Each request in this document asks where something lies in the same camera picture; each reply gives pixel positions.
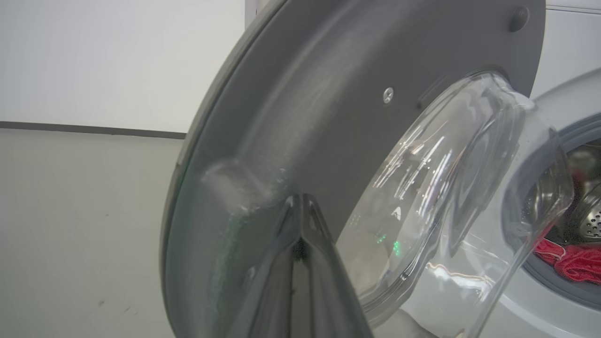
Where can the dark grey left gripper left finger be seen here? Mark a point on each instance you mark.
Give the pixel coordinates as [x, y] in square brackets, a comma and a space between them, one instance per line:
[267, 291]

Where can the red garment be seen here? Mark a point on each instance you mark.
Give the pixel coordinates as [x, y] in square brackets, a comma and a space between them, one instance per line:
[580, 265]

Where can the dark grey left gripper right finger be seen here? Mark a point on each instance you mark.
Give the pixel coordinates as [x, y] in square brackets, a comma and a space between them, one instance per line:
[328, 300]

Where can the white front-load washing machine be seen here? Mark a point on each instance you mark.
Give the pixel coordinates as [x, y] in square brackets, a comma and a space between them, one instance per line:
[568, 47]

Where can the black round glass washer door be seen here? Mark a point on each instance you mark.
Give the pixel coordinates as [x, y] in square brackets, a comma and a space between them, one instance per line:
[305, 94]

